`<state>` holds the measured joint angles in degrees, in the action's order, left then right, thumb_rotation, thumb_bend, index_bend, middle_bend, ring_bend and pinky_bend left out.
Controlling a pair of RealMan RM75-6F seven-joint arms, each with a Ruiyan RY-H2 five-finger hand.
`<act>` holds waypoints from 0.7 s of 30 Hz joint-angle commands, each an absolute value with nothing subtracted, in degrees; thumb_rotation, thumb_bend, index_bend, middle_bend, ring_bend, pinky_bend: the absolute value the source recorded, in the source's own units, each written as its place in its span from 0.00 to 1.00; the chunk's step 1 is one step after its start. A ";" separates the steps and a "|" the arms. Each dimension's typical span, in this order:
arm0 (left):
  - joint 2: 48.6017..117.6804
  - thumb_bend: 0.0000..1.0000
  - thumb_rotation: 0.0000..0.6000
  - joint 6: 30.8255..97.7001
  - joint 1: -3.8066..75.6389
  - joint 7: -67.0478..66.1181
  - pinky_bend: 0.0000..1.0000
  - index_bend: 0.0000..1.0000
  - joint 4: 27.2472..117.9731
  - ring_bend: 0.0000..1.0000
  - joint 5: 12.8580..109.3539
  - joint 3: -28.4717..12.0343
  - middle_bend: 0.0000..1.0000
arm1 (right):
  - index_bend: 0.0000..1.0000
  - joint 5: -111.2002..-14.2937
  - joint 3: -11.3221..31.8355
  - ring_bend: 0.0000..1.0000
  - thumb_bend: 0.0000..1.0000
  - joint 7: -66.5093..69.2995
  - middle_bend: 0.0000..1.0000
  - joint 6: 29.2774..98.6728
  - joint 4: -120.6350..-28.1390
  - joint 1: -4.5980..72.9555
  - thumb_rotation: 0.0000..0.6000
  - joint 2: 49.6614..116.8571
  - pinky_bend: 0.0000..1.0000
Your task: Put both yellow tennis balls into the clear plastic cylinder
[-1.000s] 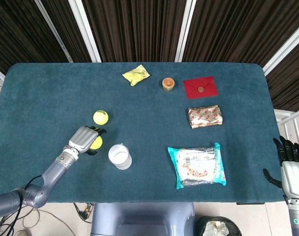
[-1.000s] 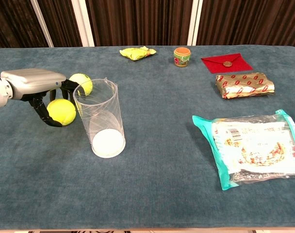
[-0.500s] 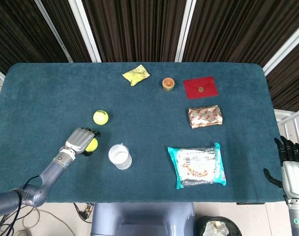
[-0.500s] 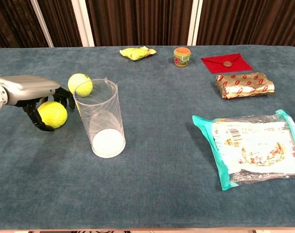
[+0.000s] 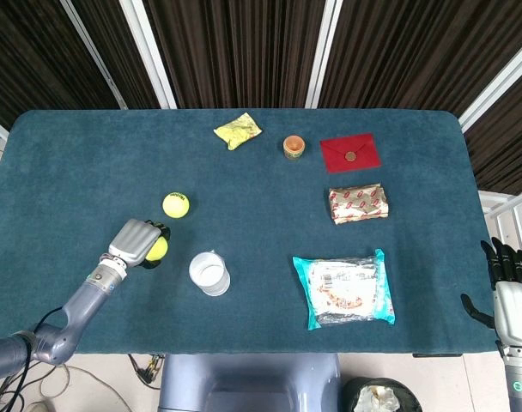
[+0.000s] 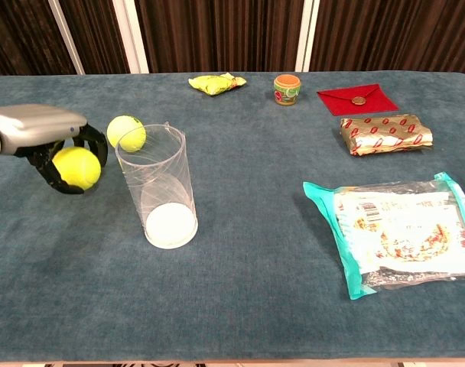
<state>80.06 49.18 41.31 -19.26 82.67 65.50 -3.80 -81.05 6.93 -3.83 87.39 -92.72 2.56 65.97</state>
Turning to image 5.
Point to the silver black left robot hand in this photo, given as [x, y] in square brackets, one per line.
[132, 240]

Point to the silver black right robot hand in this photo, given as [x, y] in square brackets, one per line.
[514, 304]

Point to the yellow tennis ball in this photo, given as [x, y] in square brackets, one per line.
[159, 250]
[175, 206]

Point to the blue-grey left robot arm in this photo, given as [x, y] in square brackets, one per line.
[83, 304]

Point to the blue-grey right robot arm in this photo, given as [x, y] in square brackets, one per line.
[520, 377]

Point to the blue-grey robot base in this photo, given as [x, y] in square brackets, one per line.
[248, 377]

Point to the clear plastic cup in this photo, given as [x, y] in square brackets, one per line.
[209, 274]

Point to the white metal rack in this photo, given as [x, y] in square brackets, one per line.
[501, 206]

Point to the teal velvet table cloth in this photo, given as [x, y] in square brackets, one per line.
[252, 214]

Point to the yellow crumpled snack packet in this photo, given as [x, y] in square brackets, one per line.
[237, 131]

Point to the teal white food bag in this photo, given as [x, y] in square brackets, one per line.
[344, 289]

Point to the black trash bin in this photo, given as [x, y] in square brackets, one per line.
[351, 390]

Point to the gold red printed packet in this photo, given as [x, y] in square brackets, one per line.
[359, 204]

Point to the small orange patterned cup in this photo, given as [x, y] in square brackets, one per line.
[294, 146]

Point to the red envelope gold seal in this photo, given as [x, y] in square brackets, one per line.
[351, 161]

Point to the white partition post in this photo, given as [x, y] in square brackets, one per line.
[497, 86]
[322, 51]
[147, 51]
[93, 56]

